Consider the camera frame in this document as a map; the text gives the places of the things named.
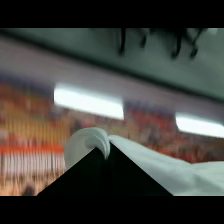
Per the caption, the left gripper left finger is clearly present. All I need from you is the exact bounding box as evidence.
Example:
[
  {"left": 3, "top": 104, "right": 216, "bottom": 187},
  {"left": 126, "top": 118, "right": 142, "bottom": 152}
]
[{"left": 37, "top": 147, "right": 107, "bottom": 197}]

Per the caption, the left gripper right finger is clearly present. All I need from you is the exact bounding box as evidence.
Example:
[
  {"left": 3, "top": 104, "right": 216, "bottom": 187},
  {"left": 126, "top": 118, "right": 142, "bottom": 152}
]
[{"left": 105, "top": 143, "right": 174, "bottom": 197}]

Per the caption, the white garment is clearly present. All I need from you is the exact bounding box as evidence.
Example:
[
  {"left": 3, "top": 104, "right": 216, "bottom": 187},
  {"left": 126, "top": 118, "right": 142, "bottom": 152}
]
[{"left": 63, "top": 127, "right": 224, "bottom": 197}]

